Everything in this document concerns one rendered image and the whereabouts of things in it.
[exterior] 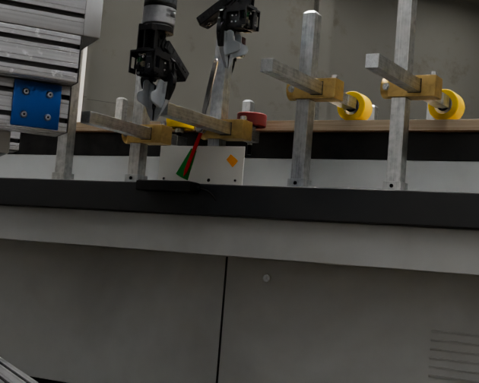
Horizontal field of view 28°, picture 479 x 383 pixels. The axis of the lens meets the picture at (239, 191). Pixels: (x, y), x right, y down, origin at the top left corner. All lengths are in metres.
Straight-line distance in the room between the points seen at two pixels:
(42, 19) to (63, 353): 1.44
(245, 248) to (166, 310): 0.46
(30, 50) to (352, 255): 0.93
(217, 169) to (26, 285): 0.92
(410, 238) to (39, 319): 1.32
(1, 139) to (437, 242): 0.99
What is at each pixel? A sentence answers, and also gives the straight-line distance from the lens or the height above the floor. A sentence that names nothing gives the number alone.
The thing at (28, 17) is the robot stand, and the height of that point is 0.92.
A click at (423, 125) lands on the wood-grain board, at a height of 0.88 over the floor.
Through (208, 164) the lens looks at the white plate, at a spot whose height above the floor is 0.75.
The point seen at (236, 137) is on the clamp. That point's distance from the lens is 2.44.
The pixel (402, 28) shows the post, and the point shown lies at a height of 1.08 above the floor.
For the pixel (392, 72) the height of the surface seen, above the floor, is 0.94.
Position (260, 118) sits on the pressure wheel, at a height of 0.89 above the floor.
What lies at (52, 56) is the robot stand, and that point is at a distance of 1.81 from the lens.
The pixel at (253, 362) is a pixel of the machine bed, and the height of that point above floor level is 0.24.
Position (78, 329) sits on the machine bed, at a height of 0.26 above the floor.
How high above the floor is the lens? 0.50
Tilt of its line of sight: 4 degrees up
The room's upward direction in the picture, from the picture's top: 5 degrees clockwise
